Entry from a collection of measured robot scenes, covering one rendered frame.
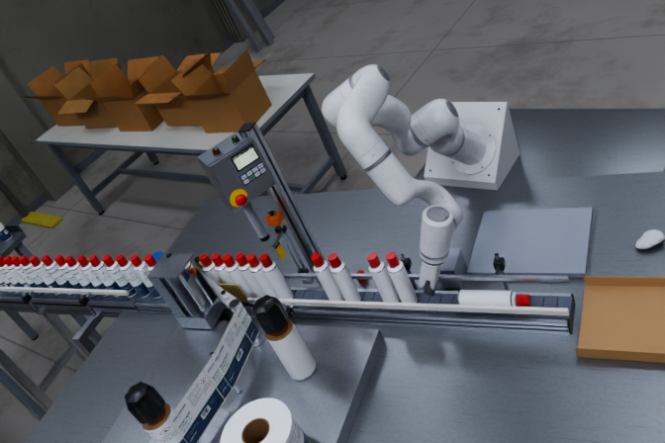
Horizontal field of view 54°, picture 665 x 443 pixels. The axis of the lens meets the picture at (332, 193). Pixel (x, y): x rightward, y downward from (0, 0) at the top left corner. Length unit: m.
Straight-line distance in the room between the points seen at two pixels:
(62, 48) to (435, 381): 5.28
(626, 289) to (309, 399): 0.96
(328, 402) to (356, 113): 0.82
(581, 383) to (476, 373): 0.28
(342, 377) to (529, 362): 0.53
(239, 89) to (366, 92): 1.96
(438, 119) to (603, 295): 0.72
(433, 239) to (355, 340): 0.45
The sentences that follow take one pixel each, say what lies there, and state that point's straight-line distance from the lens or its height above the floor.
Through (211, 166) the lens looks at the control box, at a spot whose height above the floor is 1.47.
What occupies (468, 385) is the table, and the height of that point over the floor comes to 0.83.
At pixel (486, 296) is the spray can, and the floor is 0.93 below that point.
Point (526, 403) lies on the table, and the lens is 1.83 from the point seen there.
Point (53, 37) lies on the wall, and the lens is 6.52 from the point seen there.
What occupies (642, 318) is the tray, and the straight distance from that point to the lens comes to 1.96.
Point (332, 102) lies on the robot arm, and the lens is 1.86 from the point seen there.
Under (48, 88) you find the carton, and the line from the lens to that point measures 5.39.
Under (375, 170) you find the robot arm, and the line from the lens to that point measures 1.72.
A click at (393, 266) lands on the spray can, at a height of 1.06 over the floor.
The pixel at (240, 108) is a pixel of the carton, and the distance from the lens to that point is 3.67.
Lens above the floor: 2.32
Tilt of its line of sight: 33 degrees down
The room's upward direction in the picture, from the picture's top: 25 degrees counter-clockwise
